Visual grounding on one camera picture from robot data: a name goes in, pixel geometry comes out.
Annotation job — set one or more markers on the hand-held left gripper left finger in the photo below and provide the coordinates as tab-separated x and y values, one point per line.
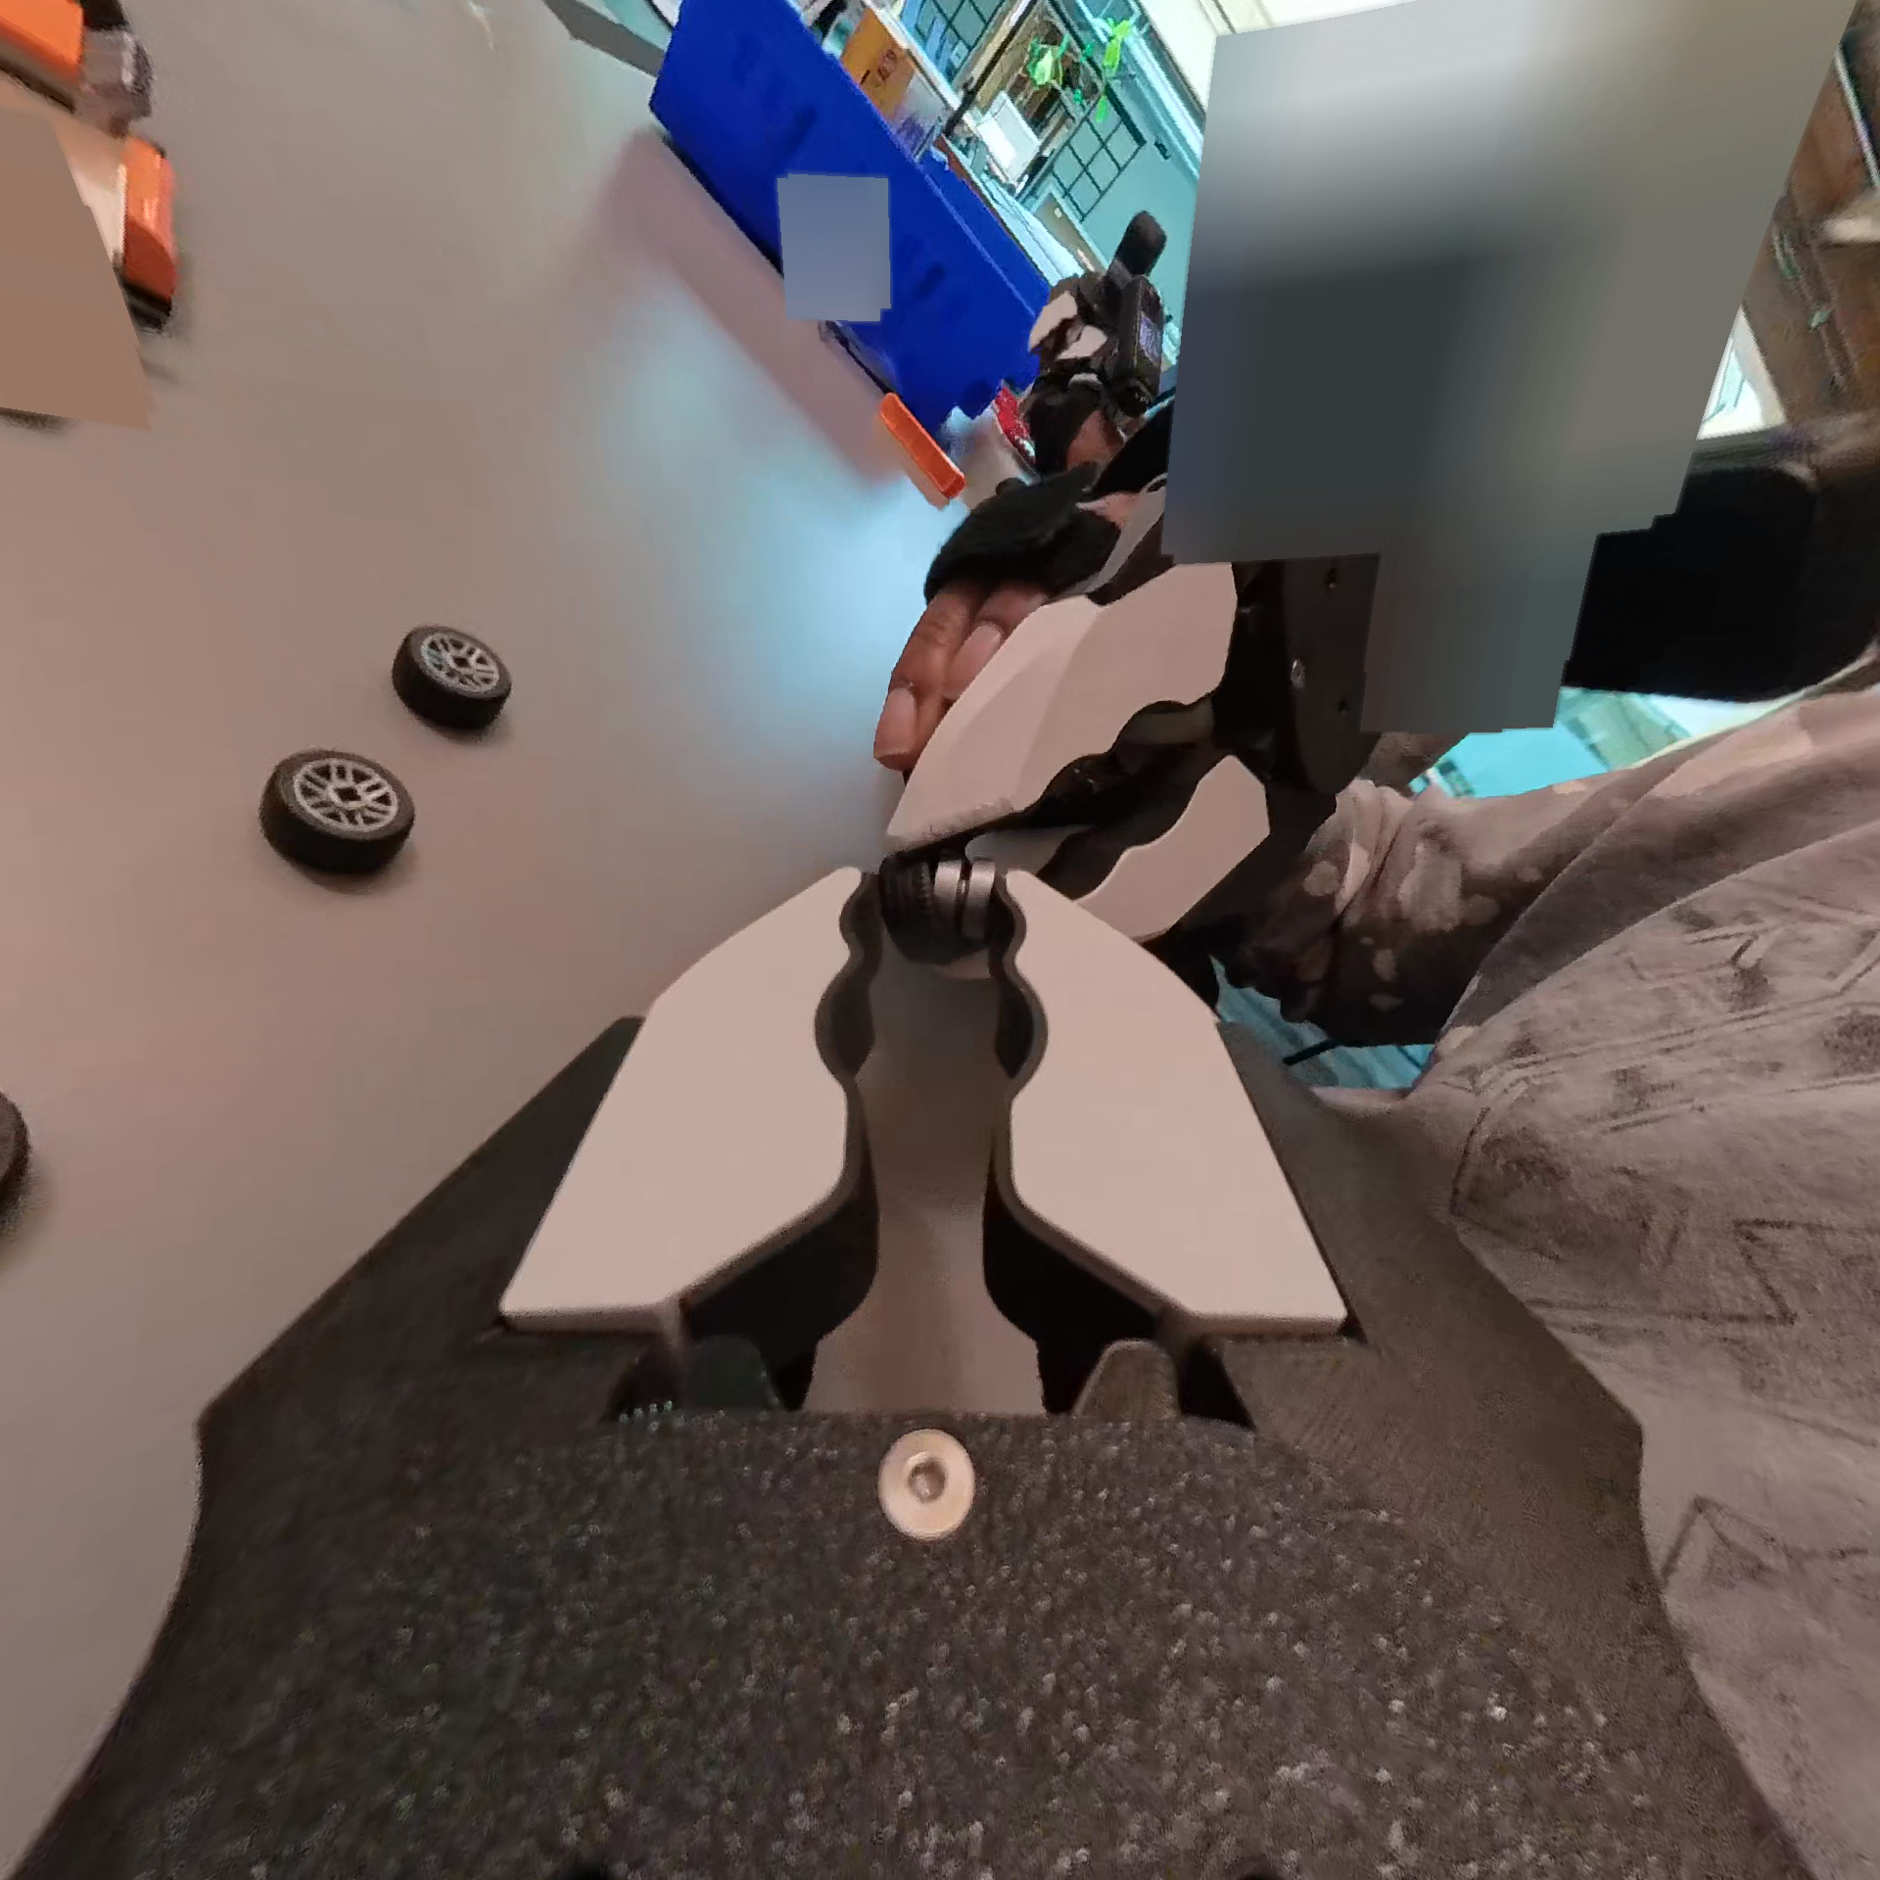
691	1148

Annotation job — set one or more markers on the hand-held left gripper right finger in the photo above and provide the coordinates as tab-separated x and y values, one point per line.
1176	1148

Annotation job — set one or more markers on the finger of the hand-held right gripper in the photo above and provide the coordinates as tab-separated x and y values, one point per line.
1072	692
1182	852

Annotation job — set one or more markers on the orange white lego car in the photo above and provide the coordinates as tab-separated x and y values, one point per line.
146	231

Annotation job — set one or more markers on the person's right hand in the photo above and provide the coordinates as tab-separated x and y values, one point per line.
1015	528

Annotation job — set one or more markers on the orange plastic part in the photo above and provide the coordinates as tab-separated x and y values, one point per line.
920	447

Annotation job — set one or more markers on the blue storage bin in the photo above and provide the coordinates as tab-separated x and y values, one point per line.
941	266

